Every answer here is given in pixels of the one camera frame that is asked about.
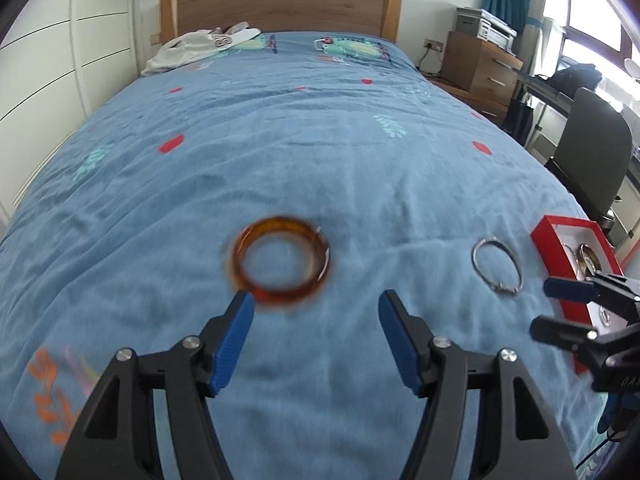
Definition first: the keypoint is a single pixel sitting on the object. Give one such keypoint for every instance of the wooden headboard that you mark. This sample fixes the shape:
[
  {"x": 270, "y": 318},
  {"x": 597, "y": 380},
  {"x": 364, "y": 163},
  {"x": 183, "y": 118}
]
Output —
[{"x": 280, "y": 5}]

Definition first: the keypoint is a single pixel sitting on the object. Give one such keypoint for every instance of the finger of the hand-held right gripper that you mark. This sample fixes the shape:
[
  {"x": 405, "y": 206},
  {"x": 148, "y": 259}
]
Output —
[
  {"x": 567, "y": 290},
  {"x": 560, "y": 331}
]

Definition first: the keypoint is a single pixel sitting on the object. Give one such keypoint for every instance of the wall socket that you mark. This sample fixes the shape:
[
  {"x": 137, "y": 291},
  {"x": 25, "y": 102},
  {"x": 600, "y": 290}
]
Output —
[{"x": 434, "y": 44}]

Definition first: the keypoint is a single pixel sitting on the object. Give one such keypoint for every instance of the dark hanging bag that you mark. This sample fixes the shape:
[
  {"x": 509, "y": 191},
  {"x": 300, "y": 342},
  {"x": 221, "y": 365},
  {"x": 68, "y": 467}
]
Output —
[{"x": 520, "y": 120}]

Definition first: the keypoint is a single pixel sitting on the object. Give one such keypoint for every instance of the wooden chest of drawers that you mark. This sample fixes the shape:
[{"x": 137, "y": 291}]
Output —
[{"x": 475, "y": 65}]

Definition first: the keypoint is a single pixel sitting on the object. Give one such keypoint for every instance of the twisted silver hoop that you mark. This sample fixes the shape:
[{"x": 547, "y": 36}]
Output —
[{"x": 602, "y": 319}]

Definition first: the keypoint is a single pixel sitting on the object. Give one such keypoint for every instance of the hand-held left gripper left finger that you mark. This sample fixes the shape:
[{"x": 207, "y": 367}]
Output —
[{"x": 232, "y": 340}]

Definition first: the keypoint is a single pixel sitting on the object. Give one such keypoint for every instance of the glass desk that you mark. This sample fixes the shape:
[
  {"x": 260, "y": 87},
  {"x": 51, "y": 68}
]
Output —
[{"x": 555, "y": 97}]

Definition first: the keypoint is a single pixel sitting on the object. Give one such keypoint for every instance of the teal curtain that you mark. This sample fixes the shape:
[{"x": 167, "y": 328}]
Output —
[{"x": 505, "y": 0}]

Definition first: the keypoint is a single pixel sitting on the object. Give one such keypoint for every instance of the red cardboard box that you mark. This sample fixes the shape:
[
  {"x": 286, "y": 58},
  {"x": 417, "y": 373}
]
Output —
[{"x": 575, "y": 310}]

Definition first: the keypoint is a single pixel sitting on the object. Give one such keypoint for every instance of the grey printer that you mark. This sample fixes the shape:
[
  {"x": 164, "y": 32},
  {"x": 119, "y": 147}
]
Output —
[{"x": 492, "y": 30}]

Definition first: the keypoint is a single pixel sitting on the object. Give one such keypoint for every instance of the blue printed blanket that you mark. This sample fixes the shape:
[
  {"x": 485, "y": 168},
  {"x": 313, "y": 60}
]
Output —
[{"x": 300, "y": 160}]

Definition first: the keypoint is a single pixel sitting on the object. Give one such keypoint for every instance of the window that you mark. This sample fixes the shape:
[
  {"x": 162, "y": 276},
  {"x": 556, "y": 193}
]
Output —
[{"x": 595, "y": 20}]

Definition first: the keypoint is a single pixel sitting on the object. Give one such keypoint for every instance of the amber resin bangle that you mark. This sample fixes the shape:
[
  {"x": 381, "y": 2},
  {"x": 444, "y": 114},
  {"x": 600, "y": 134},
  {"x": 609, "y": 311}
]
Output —
[{"x": 280, "y": 296}]

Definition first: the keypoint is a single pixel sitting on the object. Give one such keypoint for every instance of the grey office chair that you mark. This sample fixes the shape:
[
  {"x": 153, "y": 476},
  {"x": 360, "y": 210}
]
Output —
[{"x": 595, "y": 150}]

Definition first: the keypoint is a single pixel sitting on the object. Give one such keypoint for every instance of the white wardrobe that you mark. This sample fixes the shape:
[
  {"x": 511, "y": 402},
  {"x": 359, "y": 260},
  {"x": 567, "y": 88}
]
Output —
[{"x": 75, "y": 35}]

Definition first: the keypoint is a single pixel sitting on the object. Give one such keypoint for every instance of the black backpack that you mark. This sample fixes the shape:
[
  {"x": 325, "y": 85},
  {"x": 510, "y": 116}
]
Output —
[{"x": 580, "y": 75}]

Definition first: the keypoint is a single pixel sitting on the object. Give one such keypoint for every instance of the white garment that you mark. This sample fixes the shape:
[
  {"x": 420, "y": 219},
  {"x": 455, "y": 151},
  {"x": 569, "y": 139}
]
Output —
[{"x": 185, "y": 50}]

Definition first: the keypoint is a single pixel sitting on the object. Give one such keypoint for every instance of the thin silver bangle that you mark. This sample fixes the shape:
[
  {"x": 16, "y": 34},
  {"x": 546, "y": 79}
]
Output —
[{"x": 502, "y": 288}]

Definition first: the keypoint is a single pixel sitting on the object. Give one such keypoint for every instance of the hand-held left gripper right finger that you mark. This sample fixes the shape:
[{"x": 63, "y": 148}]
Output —
[{"x": 400, "y": 345}]

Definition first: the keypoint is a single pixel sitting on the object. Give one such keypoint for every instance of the wooden bedside table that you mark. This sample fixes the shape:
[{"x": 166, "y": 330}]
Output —
[{"x": 492, "y": 107}]

